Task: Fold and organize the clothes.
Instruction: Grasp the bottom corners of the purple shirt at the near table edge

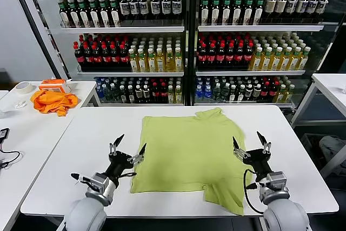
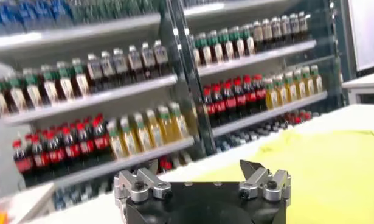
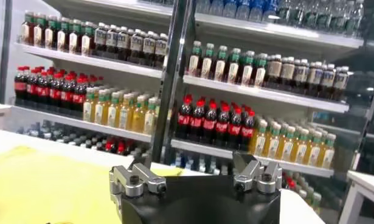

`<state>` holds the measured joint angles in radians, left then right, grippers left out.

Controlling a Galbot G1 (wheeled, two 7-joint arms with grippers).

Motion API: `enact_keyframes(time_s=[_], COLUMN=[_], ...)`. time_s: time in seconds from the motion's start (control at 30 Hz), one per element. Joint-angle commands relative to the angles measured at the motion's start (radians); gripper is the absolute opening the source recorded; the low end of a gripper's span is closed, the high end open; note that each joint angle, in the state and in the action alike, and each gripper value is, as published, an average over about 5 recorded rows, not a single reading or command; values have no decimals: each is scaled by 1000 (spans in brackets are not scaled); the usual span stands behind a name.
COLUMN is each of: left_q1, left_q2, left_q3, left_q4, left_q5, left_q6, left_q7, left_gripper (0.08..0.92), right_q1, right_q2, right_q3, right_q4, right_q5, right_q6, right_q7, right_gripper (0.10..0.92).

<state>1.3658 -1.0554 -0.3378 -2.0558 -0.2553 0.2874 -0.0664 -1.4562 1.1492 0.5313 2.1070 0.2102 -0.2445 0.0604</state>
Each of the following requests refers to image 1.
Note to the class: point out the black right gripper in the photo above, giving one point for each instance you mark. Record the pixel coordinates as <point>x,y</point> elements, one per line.
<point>258,160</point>

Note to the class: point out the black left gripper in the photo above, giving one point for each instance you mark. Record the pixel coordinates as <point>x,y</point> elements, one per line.
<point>119,162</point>

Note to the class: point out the light green t-shirt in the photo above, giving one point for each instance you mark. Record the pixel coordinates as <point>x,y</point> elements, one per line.
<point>189,155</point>

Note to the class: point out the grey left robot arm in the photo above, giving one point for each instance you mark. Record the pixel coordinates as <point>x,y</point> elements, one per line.
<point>86,214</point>

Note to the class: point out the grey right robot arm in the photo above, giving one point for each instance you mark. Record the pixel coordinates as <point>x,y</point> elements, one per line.
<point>286,217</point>

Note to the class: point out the small dark white-label bottle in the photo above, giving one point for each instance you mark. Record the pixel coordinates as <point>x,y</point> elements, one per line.
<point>138,93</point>
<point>123,94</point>
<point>257,91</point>
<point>232,94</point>
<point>249,91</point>
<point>146,93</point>
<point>241,94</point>
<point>130,94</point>

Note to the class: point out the small red cap cola bottle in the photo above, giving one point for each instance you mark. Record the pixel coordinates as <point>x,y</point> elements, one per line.
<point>265,91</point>
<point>273,91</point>
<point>163,93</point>
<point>155,93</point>

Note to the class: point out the green tinted water bottle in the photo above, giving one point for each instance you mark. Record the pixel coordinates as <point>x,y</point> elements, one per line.
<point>216,93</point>
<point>108,93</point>
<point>224,93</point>

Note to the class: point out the small yellow drink bottle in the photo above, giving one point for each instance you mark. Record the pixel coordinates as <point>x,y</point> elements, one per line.
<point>289,94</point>
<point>178,95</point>
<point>281,94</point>
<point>170,95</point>

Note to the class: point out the blue label water bottle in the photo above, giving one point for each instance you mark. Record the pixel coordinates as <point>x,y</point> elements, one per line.
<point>207,93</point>
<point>199,93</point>
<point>99,93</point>

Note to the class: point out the grey fabric bag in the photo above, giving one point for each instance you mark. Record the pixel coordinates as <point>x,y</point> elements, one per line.
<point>331,147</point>

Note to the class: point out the crumpled orange cloth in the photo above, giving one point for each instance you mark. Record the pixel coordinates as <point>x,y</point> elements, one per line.
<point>54,102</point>

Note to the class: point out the white side table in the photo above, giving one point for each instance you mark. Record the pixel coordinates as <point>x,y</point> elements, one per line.
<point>40,133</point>

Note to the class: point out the orange white box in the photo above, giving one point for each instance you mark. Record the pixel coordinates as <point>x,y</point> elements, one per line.
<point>51,86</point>

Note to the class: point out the white metal leg table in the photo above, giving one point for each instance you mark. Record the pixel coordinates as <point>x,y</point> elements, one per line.
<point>329,85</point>

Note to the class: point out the crumpled white paper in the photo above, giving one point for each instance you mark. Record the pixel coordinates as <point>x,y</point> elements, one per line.
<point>21,104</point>

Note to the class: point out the beige masking tape roll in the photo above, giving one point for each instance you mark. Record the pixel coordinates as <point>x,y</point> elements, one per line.
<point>25,92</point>

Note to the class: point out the white beverage display shelf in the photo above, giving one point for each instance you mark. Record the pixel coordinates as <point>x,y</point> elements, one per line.
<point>256,28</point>
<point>121,29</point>

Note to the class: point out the black power adapter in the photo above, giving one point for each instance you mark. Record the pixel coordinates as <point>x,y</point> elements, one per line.
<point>4,133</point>

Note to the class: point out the green cap dark tea bottle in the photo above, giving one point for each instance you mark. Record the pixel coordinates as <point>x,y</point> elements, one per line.
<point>83,16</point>
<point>65,16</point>
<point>215,12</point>
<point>237,12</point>
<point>114,16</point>
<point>259,12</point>
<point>74,16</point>
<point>104,16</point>
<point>226,12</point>
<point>248,12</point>
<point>204,12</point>
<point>93,16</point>

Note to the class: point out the beige label dark bottle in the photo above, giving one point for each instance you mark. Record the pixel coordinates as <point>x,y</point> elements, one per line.
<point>281,7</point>
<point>270,7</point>

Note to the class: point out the white cap blue label bottle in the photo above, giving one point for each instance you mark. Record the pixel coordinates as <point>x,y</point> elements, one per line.
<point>166,6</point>
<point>302,7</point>
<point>155,7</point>
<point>312,7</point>
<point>322,7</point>
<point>134,7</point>
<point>124,7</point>
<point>143,7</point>
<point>291,7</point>
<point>176,6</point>

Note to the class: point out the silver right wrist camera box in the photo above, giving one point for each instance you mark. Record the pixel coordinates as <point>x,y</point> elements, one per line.
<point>277,179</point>

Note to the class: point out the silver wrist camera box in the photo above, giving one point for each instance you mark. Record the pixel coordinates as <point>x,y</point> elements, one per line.
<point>277,179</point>
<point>98,181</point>

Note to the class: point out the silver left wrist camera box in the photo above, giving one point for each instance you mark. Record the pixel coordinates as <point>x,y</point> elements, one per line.
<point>98,181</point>

